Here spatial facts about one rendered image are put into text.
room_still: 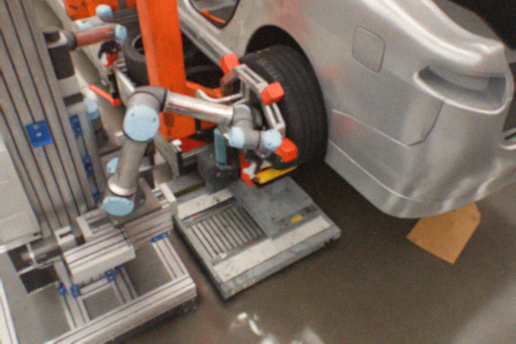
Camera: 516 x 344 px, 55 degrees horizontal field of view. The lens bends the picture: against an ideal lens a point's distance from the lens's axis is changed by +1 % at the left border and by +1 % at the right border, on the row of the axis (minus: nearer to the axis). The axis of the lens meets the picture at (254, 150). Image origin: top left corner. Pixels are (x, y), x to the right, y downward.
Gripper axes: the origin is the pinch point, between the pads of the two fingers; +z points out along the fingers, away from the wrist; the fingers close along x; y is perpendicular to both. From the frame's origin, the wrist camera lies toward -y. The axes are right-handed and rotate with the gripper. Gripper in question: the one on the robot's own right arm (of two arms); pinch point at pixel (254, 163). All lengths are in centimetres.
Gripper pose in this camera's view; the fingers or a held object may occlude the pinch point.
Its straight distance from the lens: 218.8
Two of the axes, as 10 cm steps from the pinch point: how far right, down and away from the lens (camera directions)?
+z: -2.7, 2.8, 9.2
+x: -1.8, 9.3, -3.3
